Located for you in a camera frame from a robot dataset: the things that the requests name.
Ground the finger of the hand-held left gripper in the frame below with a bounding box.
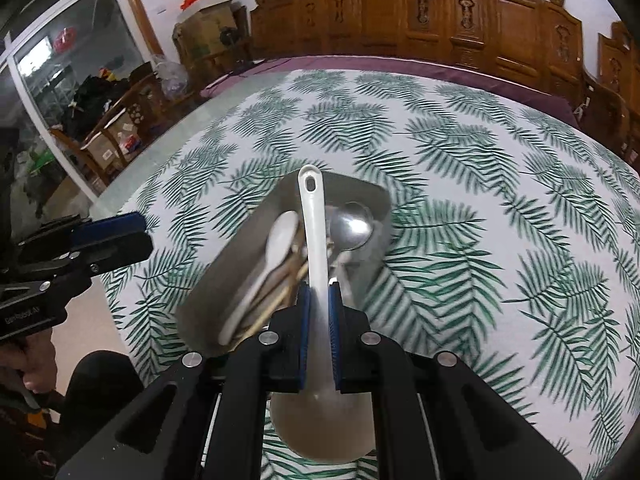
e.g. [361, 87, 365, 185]
[19, 211, 147, 267]
[30, 233, 154, 287]

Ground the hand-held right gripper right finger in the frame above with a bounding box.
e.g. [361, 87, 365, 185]
[328, 281, 585, 480]

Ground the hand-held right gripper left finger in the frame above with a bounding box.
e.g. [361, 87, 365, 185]
[54, 282, 312, 480]

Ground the white ceramic spoon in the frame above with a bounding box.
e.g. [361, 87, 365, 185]
[218, 210, 301, 347]

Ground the white plastic ladle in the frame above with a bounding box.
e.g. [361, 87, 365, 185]
[269, 163, 377, 462]

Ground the metal tray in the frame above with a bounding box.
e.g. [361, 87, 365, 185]
[174, 169, 392, 359]

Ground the metal spoon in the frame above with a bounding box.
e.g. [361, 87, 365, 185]
[327, 202, 376, 281]

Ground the person's left hand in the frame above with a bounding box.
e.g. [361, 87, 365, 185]
[0, 342, 57, 397]

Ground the person's dark trouser leg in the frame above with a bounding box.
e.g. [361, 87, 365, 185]
[59, 350, 147, 466]

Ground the light wooden chair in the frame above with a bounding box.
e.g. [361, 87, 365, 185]
[49, 74, 175, 187]

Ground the leaf print tablecloth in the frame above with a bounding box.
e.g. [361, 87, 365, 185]
[100, 67, 640, 480]

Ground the clear plastic bag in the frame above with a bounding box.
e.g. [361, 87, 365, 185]
[149, 54, 195, 102]

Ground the glass sliding door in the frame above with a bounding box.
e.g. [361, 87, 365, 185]
[0, 0, 167, 203]

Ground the large cardboard box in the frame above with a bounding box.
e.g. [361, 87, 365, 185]
[172, 6, 251, 63]

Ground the carved wooden sofa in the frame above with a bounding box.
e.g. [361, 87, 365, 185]
[249, 0, 640, 166]

